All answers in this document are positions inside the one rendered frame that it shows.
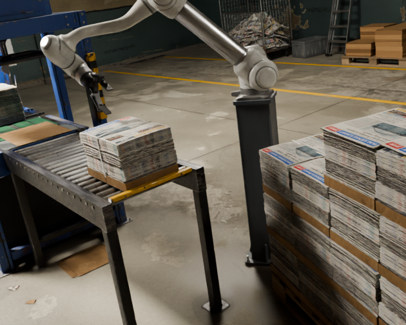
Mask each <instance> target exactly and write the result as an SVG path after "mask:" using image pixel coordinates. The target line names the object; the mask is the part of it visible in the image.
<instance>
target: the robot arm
mask: <svg viewBox="0 0 406 325"><path fill-rule="evenodd" d="M156 11H158V12H160V13H162V14H163V15H165V16H166V17H168V18H170V19H174V18H175V19H176V20H177V21H178V22H180V23H181V24H182V25H184V26H185V27H186V28H187V29H188V30H190V31H191V32H193V33H194V34H195V35H196V36H197V37H199V38H200V39H201V40H203V41H204V42H205V43H206V44H208V45H209V46H210V47H212V49H214V50H215V51H216V52H218V53H219V54H220V55H221V56H222V57H224V58H225V59H227V60H228V61H229V62H230V63H231V64H233V68H234V72H235V73H236V74H237V75H238V80H239V83H240V89H239V90H237V91H234V92H231V95H232V96H233V97H236V101H246V100H259V99H269V96H270V95H271V94H272V93H273V92H274V90H273V89H270V88H272V86H274V84H275V83H276V82H277V80H278V68H277V67H276V64H275V63H274V62H272V61H271V60H269V59H268V58H267V57H266V53H265V52H264V50H263V48H262V47H261V46H259V45H252V46H242V45H241V44H240V43H239V42H238V41H236V40H235V39H233V38H232V37H231V36H230V35H229V34H228V33H226V32H225V31H224V30H223V29H221V28H220V27H219V26H218V25H216V24H215V23H214V22H213V21H212V20H210V19H209V18H208V17H206V16H205V15H204V14H203V13H202V12H201V11H199V10H198V9H197V8H195V7H194V6H193V5H192V4H191V3H189V2H188V1H187V0H137V2H136V3H135V4H134V5H133V6H132V8H131V9H130V10H129V12H128V13H127V14H126V15H124V16H122V17H120V18H118V19H115V20H112V21H106V22H102V23H97V24H93V25H88V26H83V27H80V28H77V29H75V30H73V31H72V32H70V33H69V34H66V35H58V36H54V35H46V36H45V37H43V38H42V40H41V44H40V47H41V50H42V51H43V54H44V55H45V56H46V57H47V58H48V59H49V60H50V61H51V62H52V63H53V64H55V65H57V66H58V67H60V68H61V69H63V70H64V71H65V72H66V73H67V74H68V75H69V76H71V77H72V78H73V79H75V80H76V81H77V82H78V83H79V84H80V85H81V86H84V87H85V88H86V89H88V90H90V91H91V93H92V94H91V95H90V97H91V98H92V100H93V102H94V104H95V106H96V108H97V110H98V111H101V110H102V111H103V112H104V113H105V114H106V115H109V114H111V111H110V110H109V109H108V108H107V107H106V106H105V105H103V103H102V101H101V98H100V95H99V94H100V93H99V85H98V84H99V83H100V85H101V86H102V87H103V88H104V89H105V90H106V91H107V92H108V91H111V90H113V88H112V87H111V86H110V85H109V84H108V83H107V82H106V81H105V79H104V75H103V74H97V73H95V72H92V71H91V70H90V68H89V67H88V65H87V64H86V63H85V61H84V60H83V59H82V58H81V57H80V56H79V55H77V54H75V53H74V52H75V51H76V50H75V47H76V45H77V43H78V42H79V41H81V40H82V39H84V38H87V37H93V36H96V35H104V34H111V33H115V32H120V31H123V30H126V29H128V28H130V27H132V26H134V25H135V24H137V23H139V22H140V21H142V20H143V19H145V18H147V17H148V16H150V15H152V14H153V13H155V12H156ZM97 78H100V79H99V80H97ZM95 92H97V94H95Z"/></svg>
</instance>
